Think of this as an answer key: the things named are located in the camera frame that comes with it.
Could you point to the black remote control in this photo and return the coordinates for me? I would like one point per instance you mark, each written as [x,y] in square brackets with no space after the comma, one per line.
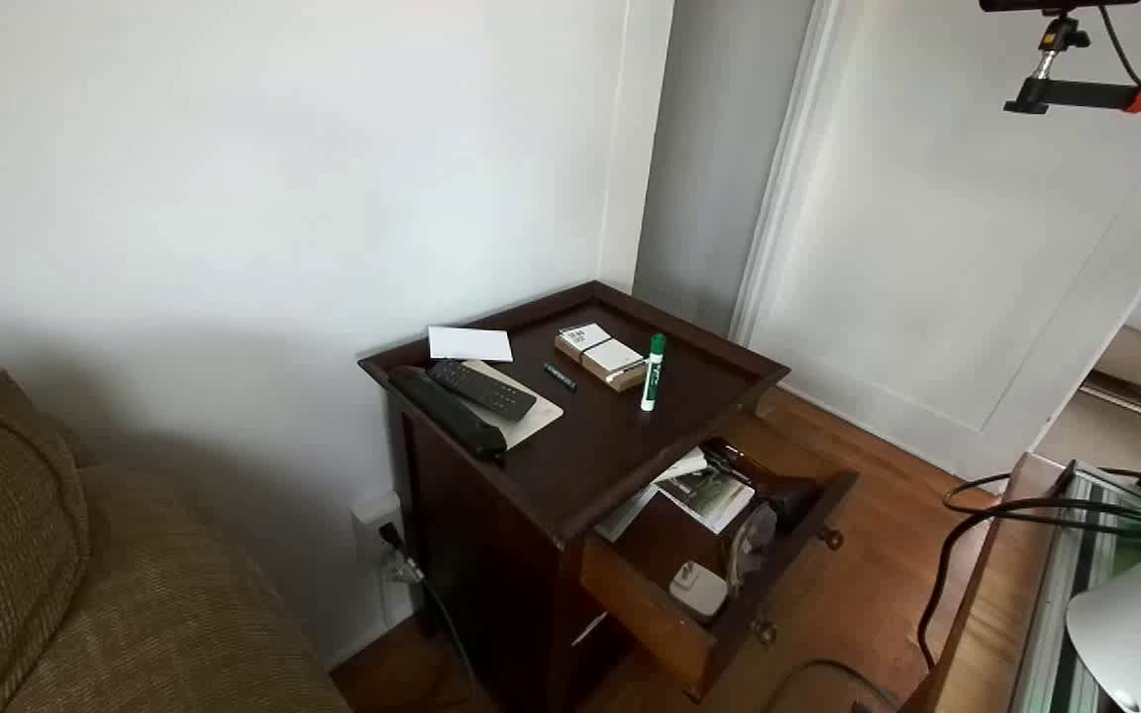
[480,390]

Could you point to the dark crayon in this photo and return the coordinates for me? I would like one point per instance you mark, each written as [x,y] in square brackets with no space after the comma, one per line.
[555,373]

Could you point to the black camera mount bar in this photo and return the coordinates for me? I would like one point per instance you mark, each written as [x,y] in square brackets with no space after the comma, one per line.
[1044,89]

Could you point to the beige paper pad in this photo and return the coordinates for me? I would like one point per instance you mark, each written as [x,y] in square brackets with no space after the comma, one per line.
[527,425]

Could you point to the photo card in drawer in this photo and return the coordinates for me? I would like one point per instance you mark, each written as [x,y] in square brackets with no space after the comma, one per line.
[707,497]

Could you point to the open wooden drawer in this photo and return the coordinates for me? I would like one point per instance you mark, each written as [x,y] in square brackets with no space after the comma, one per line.
[690,561]

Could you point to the dark wooden nightstand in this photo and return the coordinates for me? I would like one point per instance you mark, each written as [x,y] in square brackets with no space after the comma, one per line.
[502,545]

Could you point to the brown fabric couch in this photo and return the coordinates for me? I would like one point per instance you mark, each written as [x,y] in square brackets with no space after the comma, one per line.
[122,598]

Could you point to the aluminium frame stand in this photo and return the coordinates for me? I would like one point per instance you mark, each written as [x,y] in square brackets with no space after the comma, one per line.
[1095,540]

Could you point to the white charger in drawer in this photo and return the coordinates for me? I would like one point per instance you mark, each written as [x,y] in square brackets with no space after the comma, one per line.
[699,589]

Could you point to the white wall outlet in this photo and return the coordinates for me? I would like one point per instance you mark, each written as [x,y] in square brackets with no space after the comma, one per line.
[377,529]

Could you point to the white notepad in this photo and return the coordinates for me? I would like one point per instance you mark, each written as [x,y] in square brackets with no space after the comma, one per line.
[469,342]

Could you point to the white book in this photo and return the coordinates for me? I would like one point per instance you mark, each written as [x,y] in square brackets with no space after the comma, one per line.
[600,355]

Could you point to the long black remote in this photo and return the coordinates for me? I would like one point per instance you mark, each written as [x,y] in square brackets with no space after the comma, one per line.
[453,416]

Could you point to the green white glue bottle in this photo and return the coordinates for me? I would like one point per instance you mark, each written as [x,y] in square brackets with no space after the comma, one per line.
[650,379]

